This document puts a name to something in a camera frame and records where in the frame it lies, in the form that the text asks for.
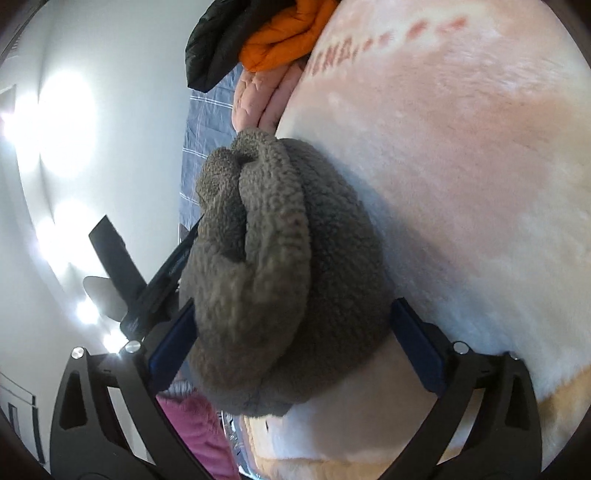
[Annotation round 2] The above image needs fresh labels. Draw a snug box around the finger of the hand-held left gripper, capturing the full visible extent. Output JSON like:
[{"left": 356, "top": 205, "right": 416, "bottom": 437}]
[{"left": 148, "top": 216, "right": 204, "bottom": 301}]

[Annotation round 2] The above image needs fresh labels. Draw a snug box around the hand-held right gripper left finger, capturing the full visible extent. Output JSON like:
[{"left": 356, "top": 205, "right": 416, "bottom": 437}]
[{"left": 48, "top": 298, "right": 214, "bottom": 480}]

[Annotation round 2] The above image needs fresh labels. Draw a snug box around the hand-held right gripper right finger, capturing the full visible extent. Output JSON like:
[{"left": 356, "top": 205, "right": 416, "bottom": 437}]
[{"left": 390, "top": 296, "right": 544, "bottom": 480}]

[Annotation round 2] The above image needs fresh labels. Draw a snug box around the grey-brown fleece jacket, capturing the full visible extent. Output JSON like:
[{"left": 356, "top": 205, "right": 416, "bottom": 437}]
[{"left": 178, "top": 127, "right": 394, "bottom": 419}]

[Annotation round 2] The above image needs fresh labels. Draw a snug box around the person's pink fleece clothing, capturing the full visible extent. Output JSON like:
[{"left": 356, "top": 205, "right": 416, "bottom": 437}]
[{"left": 156, "top": 381, "right": 242, "bottom": 480}]

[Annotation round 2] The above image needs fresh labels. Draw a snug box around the blue plaid bedsheet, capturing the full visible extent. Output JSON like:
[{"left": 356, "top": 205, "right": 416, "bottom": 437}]
[{"left": 177, "top": 73, "right": 246, "bottom": 241}]

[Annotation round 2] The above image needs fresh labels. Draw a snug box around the white and pink plush blanket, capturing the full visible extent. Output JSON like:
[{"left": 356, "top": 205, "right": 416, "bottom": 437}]
[{"left": 244, "top": 0, "right": 591, "bottom": 480}]

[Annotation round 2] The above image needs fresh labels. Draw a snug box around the pink quilted jacket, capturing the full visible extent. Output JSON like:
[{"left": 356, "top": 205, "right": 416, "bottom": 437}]
[{"left": 230, "top": 54, "right": 309, "bottom": 136}]

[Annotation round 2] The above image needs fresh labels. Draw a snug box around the black puffer jacket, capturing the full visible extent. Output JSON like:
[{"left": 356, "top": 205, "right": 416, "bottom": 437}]
[{"left": 185, "top": 0, "right": 302, "bottom": 92}]

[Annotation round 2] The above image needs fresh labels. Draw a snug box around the orange puffer jacket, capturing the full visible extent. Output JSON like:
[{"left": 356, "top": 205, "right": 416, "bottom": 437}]
[{"left": 240, "top": 0, "right": 339, "bottom": 73}]

